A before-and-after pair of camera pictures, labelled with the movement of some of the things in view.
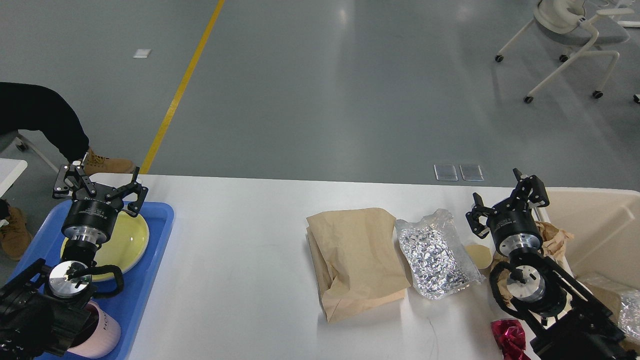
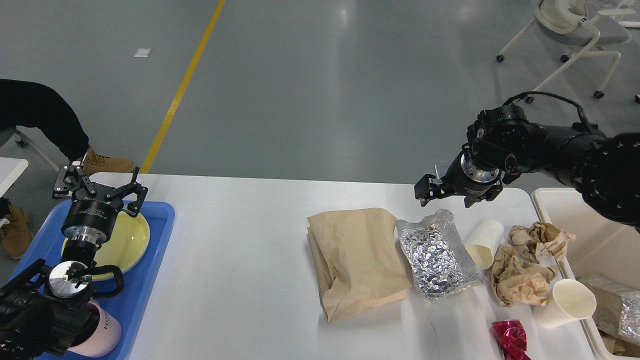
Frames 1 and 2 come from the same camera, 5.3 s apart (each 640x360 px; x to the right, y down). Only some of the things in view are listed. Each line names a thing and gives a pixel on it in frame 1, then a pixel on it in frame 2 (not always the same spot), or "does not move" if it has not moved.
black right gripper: (512, 229) → (462, 178)
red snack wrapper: (510, 336) does not move
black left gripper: (88, 223) does not move
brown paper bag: (356, 260) does not move
